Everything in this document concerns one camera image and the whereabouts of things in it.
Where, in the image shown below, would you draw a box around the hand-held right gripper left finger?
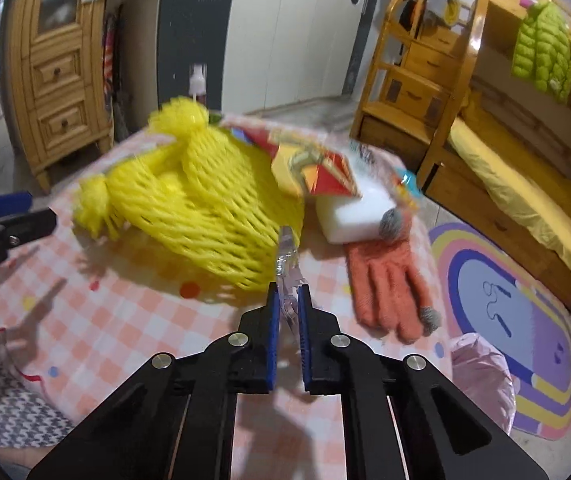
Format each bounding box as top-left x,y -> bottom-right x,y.
25,282 -> 282,480

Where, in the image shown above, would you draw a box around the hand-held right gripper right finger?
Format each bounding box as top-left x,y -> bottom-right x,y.
297,284 -> 550,480

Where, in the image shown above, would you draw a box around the clear plastic wrapper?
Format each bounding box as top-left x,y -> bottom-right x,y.
274,225 -> 307,337

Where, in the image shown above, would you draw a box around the yellow foam fruit net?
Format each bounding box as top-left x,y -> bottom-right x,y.
146,97 -> 286,201
72,150 -> 307,292

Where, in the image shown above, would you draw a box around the trash bin with pink bag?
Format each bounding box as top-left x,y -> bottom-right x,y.
448,332 -> 517,437

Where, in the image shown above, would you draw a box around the orange knit glove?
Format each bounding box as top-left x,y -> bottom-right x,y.
344,208 -> 442,345

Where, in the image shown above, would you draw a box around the pink checked tablecloth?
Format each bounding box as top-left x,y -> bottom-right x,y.
0,115 -> 454,480

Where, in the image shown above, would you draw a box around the grey zigzag cloth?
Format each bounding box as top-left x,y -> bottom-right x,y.
0,355 -> 74,449

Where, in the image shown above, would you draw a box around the white foam block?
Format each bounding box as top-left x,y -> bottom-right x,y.
315,180 -> 399,245

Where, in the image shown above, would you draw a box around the wooden cabinet with drawers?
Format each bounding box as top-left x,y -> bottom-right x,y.
0,0 -> 117,194

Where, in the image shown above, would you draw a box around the colourful snack packet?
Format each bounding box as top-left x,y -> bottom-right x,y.
225,124 -> 364,199

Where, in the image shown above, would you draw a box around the small blue red packet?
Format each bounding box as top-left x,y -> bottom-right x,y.
390,167 -> 424,212

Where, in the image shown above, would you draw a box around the rainbow oval rug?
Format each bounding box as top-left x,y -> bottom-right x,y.
428,222 -> 571,442

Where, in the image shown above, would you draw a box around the white spray bottle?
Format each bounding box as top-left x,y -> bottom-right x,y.
188,64 -> 209,107

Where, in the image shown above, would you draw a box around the wooden bunk bed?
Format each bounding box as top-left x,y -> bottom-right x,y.
418,0 -> 571,302

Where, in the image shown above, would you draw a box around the yellow bed sheet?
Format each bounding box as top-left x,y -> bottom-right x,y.
448,110 -> 571,297

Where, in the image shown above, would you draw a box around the wooden stair drawers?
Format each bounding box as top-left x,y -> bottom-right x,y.
350,0 -> 472,162

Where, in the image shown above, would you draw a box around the white dotted wardrobe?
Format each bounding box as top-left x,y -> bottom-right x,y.
158,0 -> 387,117

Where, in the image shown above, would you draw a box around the green down jacket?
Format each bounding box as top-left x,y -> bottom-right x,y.
510,0 -> 571,105

